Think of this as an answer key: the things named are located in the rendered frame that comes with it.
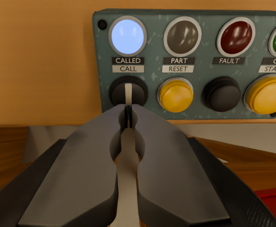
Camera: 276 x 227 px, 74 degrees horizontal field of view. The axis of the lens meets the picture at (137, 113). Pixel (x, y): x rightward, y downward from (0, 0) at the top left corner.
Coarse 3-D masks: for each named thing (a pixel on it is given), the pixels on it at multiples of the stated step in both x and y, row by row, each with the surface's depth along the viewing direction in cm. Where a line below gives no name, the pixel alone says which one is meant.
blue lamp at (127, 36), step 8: (120, 24) 11; (128, 24) 11; (136, 24) 11; (112, 32) 11; (120, 32) 11; (128, 32) 11; (136, 32) 11; (112, 40) 12; (120, 40) 11; (128, 40) 11; (136, 40) 11; (120, 48) 12; (128, 48) 12; (136, 48) 12
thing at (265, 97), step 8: (264, 80) 13; (272, 80) 13; (256, 88) 13; (264, 88) 13; (272, 88) 13; (248, 96) 14; (256, 96) 13; (264, 96) 13; (272, 96) 13; (248, 104) 14; (256, 104) 13; (264, 104) 13; (272, 104) 13; (256, 112) 14; (264, 112) 14; (272, 112) 14
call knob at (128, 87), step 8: (128, 80) 13; (120, 88) 13; (128, 88) 13; (136, 88) 13; (144, 88) 13; (112, 96) 13; (120, 96) 13; (128, 96) 13; (136, 96) 13; (144, 96) 13; (128, 104) 13
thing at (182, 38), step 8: (176, 24) 11; (184, 24) 11; (192, 24) 11; (168, 32) 11; (176, 32) 11; (184, 32) 11; (192, 32) 11; (168, 40) 12; (176, 40) 12; (184, 40) 11; (192, 40) 12; (176, 48) 12; (184, 48) 12; (192, 48) 12
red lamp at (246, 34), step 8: (232, 24) 11; (240, 24) 11; (248, 24) 11; (224, 32) 12; (232, 32) 11; (240, 32) 11; (248, 32) 11; (224, 40) 12; (232, 40) 12; (240, 40) 12; (248, 40) 12; (224, 48) 12; (232, 48) 12; (240, 48) 12
